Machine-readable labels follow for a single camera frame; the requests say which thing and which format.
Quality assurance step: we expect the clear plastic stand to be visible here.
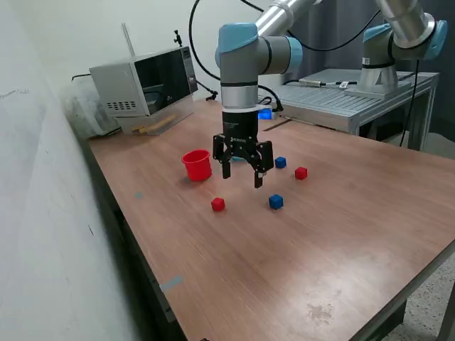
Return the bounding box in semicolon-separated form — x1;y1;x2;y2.
117;95;196;136

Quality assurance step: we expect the thin metal rod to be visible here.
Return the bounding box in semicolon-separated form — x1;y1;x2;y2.
121;22;137;58

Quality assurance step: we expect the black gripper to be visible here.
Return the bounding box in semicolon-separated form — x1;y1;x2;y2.
212;109;275;189

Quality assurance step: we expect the grey metal robot base table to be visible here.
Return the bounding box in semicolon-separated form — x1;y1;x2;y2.
258;68;440;152

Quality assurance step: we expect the brown tape strip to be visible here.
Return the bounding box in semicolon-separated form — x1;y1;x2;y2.
263;119;293;132

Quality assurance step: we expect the crumpled clear plastic bag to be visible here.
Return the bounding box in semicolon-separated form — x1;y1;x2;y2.
58;76;122;139

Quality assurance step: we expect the long blue tape strip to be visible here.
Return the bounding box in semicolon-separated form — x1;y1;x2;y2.
159;274;184;293

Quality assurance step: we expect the red plastic bin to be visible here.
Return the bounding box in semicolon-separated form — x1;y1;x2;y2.
181;148;213;183

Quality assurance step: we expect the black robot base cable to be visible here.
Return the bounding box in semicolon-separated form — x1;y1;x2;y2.
397;58;420;147

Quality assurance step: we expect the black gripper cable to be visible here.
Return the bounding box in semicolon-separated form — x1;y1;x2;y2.
188;0;383;114

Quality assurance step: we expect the silver microwave oven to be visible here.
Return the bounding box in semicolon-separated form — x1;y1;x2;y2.
88;45;199;118

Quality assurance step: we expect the wooden stick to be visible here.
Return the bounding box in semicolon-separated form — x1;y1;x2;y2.
138;121;172;135
132;115;177;132

